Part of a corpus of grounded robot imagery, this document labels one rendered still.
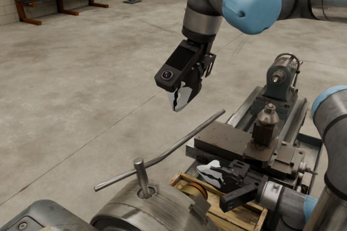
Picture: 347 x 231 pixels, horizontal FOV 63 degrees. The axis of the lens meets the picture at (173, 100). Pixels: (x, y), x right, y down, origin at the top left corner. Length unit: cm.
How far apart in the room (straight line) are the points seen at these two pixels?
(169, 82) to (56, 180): 214
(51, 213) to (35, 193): 192
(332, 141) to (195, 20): 35
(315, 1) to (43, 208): 61
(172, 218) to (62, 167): 214
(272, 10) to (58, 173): 239
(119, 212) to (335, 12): 53
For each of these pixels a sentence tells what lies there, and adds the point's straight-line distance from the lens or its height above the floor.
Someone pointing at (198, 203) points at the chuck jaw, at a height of 120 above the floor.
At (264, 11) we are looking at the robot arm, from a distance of 45.
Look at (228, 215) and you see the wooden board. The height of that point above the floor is 89.
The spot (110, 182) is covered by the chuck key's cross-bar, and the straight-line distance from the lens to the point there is 61.
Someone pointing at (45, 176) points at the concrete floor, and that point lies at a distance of 267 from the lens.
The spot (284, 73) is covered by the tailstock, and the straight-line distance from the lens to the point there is 160.
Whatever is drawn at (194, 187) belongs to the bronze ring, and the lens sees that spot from 84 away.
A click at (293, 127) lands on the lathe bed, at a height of 86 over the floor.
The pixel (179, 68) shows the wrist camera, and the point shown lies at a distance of 56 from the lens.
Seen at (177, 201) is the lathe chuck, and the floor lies 123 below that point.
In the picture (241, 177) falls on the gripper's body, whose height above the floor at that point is 111.
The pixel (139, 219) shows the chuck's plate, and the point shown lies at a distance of 61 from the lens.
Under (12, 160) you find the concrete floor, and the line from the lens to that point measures 296.
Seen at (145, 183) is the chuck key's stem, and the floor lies 127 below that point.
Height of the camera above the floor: 172
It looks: 30 degrees down
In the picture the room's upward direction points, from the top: straight up
